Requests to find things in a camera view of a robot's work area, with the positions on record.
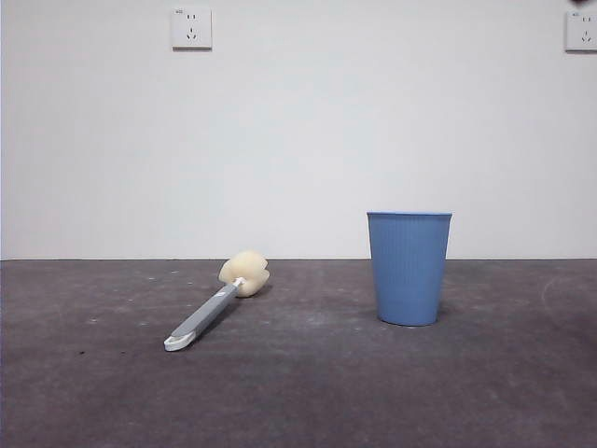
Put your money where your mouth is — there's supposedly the white wall socket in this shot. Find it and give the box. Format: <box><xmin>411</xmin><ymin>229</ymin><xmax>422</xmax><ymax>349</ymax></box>
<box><xmin>171</xmin><ymin>7</ymin><xmax>214</xmax><ymax>51</ymax></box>
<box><xmin>564</xmin><ymin>10</ymin><xmax>597</xmax><ymax>52</ymax></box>

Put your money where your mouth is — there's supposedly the grey-handled sponge cup brush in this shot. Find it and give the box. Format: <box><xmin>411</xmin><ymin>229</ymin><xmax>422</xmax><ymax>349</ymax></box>
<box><xmin>162</xmin><ymin>250</ymin><xmax>272</xmax><ymax>352</ymax></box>

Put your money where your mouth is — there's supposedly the blue ribbed plastic cup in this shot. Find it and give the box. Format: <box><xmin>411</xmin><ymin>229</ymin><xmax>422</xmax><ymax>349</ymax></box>
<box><xmin>366</xmin><ymin>210</ymin><xmax>453</xmax><ymax>327</ymax></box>

